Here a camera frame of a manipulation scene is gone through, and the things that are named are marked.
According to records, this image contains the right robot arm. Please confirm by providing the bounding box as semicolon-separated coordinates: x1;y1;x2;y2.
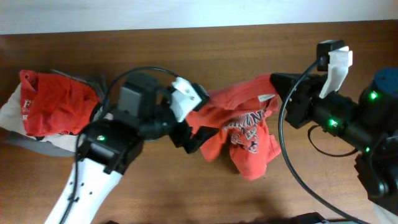
271;68;397;214

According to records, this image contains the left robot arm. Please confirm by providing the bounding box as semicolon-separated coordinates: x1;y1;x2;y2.
46;68;218;223

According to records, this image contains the beige folded shirt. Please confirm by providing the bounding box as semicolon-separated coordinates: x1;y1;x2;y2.
1;83;102;155

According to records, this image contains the red folded shirt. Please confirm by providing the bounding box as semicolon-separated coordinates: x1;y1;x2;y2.
19;70;100;137

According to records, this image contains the grey folded shirt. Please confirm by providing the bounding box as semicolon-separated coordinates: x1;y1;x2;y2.
3;68;108;157

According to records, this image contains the right black cable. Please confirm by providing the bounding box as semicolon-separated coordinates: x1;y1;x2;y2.
278;58;371;224

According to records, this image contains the orange soccer t-shirt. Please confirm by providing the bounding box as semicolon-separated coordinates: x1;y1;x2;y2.
186;73;281;180

